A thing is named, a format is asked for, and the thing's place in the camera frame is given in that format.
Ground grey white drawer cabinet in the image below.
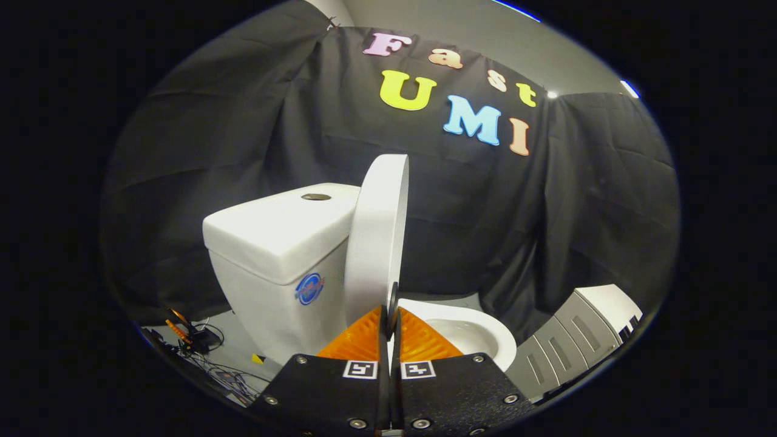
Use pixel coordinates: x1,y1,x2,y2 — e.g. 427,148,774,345
507,284,643,402

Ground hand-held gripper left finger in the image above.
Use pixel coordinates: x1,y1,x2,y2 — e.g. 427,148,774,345
249,305,390,435

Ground small black box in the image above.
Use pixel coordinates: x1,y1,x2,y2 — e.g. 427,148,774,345
188,328,223,354

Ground black backdrop cloth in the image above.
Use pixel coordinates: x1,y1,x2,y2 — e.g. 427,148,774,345
100,0,680,340

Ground orange handled tools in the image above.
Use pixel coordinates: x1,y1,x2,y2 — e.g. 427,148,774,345
165,308,196,344

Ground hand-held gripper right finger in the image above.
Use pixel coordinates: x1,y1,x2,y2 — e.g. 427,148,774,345
389,307,535,435

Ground white ceramic toilet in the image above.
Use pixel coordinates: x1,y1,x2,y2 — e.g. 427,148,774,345
202,183,518,372

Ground tangled black cables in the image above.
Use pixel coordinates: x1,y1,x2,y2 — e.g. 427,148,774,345
181,352,271,406

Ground white toilet lid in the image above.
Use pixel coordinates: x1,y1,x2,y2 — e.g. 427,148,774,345
344,154,410,340

